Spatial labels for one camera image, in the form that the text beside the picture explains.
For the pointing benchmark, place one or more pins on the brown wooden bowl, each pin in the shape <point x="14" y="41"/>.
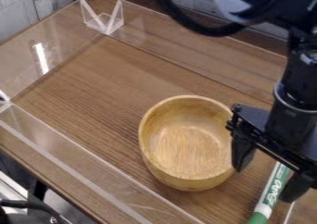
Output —
<point x="185" y="142"/>

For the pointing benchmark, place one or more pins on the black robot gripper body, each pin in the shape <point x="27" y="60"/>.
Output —
<point x="284" y="131"/>

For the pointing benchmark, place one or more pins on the green Expo marker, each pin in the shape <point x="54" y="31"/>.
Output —
<point x="266" y="202"/>

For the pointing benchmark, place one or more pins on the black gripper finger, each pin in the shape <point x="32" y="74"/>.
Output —
<point x="242" y="150"/>
<point x="296" y="185"/>

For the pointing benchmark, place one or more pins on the black table leg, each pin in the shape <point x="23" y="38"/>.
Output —
<point x="39" y="190"/>

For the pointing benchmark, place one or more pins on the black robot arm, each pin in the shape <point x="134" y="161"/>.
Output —
<point x="293" y="15"/>

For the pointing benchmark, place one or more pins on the clear acrylic tray wall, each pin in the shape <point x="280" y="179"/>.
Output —
<point x="78" y="87"/>

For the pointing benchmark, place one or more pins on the clear acrylic corner bracket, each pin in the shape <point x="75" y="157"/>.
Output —
<point x="106" y="23"/>

